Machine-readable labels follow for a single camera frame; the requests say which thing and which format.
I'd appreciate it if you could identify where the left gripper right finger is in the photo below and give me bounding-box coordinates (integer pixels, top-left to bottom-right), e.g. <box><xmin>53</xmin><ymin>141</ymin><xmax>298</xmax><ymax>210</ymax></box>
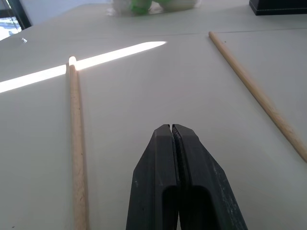
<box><xmin>172</xmin><ymin>124</ymin><xmax>249</xmax><ymax>230</ymax></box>

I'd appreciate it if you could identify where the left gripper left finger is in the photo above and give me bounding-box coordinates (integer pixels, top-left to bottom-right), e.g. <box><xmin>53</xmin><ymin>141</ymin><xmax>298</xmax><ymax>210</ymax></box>
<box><xmin>125</xmin><ymin>124</ymin><xmax>181</xmax><ymax>230</ymax></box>

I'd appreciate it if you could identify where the light wooden chopstick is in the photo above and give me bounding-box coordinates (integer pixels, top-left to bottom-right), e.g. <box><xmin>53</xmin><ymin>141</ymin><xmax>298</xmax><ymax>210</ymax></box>
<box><xmin>208</xmin><ymin>31</ymin><xmax>307</xmax><ymax>164</ymax></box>
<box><xmin>65</xmin><ymin>56</ymin><xmax>77</xmax><ymax>72</ymax></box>
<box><xmin>69</xmin><ymin>63</ymin><xmax>90</xmax><ymax>230</ymax></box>

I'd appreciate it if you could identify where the potted plant in plastic wrap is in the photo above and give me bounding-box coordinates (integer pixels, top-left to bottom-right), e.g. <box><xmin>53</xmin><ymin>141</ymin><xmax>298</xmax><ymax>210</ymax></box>
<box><xmin>105</xmin><ymin>0</ymin><xmax>202</xmax><ymax>17</ymax></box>

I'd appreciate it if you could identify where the potted green artificial plant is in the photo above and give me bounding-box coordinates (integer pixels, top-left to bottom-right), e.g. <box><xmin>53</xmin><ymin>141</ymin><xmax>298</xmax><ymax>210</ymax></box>
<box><xmin>112</xmin><ymin>0</ymin><xmax>196</xmax><ymax>14</ymax></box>

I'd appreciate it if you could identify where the black tissue box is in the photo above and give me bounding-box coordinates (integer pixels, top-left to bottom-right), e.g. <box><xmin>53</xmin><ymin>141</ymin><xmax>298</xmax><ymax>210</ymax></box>
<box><xmin>248</xmin><ymin>0</ymin><xmax>307</xmax><ymax>16</ymax></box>

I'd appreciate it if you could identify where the dark window frame post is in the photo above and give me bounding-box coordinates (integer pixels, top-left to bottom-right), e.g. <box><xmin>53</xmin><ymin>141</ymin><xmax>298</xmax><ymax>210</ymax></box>
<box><xmin>4</xmin><ymin>0</ymin><xmax>33</xmax><ymax>31</ymax></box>

